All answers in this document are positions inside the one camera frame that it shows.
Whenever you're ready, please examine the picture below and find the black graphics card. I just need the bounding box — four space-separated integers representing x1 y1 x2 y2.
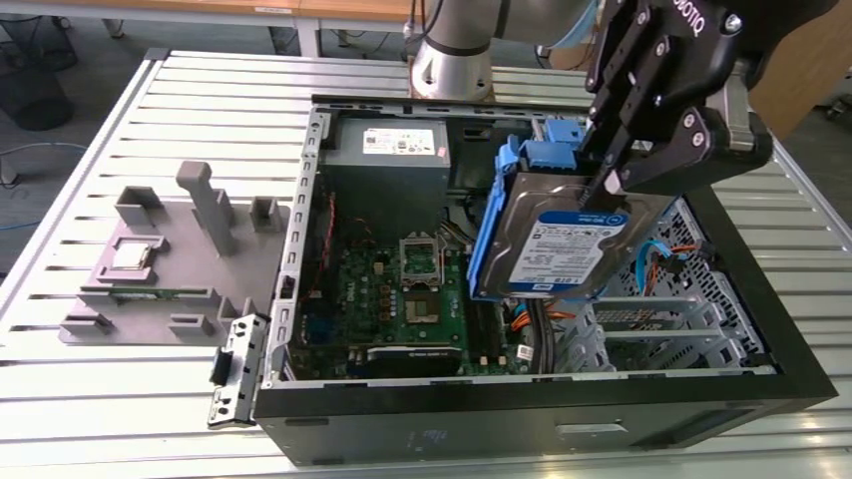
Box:
345 343 464 380

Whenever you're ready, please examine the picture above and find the black waste bin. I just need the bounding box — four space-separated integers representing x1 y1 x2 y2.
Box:
0 64 76 132

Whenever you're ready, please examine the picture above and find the black cable bundle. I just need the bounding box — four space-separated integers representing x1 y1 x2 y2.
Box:
529 297 560 374

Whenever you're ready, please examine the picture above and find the orange wire bundle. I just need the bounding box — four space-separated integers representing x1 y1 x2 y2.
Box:
508 298 577 331

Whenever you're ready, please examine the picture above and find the long wooden desk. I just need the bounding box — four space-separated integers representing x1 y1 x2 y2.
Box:
0 0 427 57

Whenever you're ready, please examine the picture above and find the green RAM stick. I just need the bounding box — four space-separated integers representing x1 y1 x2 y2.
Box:
105 286 205 303

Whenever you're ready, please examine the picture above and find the metal slot bracket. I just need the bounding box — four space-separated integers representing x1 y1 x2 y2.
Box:
205 312 269 430

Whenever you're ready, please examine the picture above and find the grey parts rack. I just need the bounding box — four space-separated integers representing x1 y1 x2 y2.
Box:
57 160 295 346

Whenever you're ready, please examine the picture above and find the blue data wire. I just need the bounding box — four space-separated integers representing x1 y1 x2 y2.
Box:
635 239 668 301

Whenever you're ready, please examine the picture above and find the blue plastic drive latch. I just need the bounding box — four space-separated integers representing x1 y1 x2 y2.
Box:
541 117 592 147

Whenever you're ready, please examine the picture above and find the blue network cable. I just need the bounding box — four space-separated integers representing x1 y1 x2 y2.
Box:
32 141 89 157

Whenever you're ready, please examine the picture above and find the silver CPU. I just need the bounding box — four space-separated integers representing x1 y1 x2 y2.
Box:
111 243 155 273

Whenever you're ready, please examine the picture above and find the black RAM slot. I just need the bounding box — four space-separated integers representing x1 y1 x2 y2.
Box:
483 298 505 368
464 298 485 366

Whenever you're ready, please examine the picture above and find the hard disk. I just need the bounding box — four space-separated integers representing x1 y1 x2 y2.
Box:
464 133 673 303

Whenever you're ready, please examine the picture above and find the orange power wire black connector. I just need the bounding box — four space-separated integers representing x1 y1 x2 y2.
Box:
649 239 717 299

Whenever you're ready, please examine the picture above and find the grey power supply unit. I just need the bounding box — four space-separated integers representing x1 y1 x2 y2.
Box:
325 117 455 201

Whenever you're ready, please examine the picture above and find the metal socket cover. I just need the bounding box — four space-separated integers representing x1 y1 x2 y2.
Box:
397 233 445 291

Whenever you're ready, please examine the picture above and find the green motherboard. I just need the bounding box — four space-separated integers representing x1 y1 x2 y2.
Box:
292 219 533 378

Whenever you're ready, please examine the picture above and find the CPU socket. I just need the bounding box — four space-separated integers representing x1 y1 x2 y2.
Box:
403 292 445 324

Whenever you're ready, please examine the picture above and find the metal disk bay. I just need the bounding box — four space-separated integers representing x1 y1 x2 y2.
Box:
584 293 757 374

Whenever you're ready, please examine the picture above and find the black PC case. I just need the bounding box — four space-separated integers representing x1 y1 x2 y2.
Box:
252 94 839 468

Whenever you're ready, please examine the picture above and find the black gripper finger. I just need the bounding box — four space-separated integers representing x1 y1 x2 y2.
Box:
597 105 775 197
576 0 675 206

